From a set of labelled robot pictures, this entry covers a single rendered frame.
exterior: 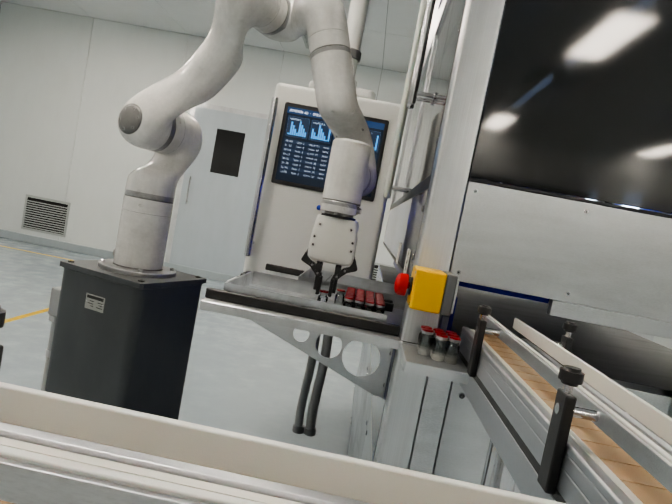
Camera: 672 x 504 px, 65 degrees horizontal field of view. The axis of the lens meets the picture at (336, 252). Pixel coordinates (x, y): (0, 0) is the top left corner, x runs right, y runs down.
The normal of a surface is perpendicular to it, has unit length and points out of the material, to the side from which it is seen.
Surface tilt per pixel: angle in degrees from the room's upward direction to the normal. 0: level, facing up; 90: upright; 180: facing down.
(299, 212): 90
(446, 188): 90
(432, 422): 90
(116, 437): 90
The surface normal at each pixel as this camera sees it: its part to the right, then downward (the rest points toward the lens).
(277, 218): -0.06, 0.06
